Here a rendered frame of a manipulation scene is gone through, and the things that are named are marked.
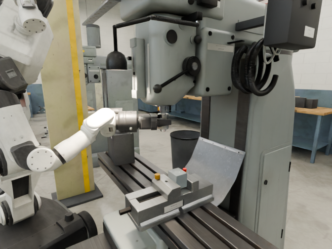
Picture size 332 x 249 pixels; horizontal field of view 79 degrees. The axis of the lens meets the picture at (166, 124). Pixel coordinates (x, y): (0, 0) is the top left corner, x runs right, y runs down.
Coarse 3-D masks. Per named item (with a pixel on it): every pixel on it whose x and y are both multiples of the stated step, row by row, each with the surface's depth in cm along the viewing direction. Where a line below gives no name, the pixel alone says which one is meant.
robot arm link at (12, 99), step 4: (0, 88) 59; (0, 92) 59; (4, 92) 59; (8, 92) 60; (0, 96) 58; (4, 96) 59; (8, 96) 60; (12, 96) 61; (16, 96) 63; (0, 100) 58; (4, 100) 59; (8, 100) 60; (12, 100) 61; (16, 100) 62; (0, 104) 58; (4, 104) 59; (8, 104) 60; (12, 104) 61; (16, 104) 62
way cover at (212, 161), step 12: (204, 144) 116; (216, 144) 110; (192, 156) 120; (204, 156) 114; (216, 156) 107; (228, 156) 102; (240, 156) 97; (192, 168) 115; (204, 168) 110; (216, 168) 105; (228, 168) 100; (216, 180) 101; (228, 180) 97; (216, 192) 97; (216, 204) 92
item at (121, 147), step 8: (112, 136) 117; (120, 136) 115; (128, 136) 118; (112, 144) 119; (120, 144) 116; (128, 144) 119; (112, 152) 122; (120, 152) 117; (128, 152) 120; (112, 160) 125; (120, 160) 118; (128, 160) 121
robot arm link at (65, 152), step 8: (72, 136) 73; (80, 136) 73; (64, 144) 70; (72, 144) 71; (80, 144) 72; (88, 144) 75; (56, 152) 68; (64, 152) 69; (72, 152) 70; (56, 160) 67; (64, 160) 69; (56, 168) 69
